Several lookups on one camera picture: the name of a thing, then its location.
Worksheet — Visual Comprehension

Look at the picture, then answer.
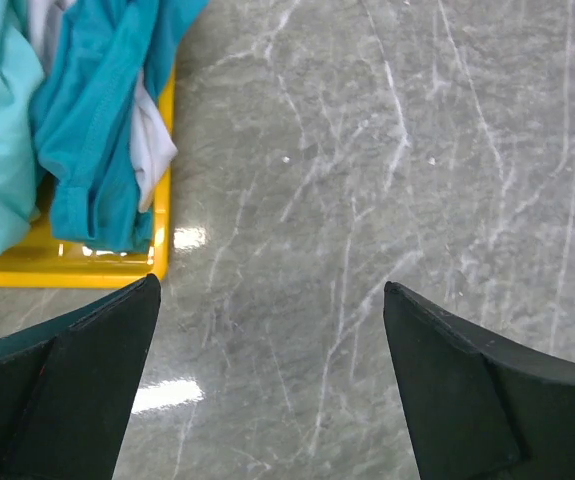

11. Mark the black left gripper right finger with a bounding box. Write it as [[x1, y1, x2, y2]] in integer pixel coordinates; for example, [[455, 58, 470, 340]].
[[383, 282, 575, 479]]

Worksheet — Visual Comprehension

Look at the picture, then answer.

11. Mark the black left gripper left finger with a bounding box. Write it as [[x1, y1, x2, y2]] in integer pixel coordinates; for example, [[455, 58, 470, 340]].
[[0, 274, 161, 479]]

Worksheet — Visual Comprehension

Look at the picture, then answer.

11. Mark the yellow plastic bin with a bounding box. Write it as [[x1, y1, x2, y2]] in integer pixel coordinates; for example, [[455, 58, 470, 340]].
[[0, 60, 170, 288]]

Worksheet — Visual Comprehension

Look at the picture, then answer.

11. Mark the white t shirt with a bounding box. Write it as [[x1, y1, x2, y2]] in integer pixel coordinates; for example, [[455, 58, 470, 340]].
[[27, 0, 177, 213]]

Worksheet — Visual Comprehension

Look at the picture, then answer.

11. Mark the teal t shirt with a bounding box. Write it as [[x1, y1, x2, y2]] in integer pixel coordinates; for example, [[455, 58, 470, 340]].
[[31, 1, 206, 253]]

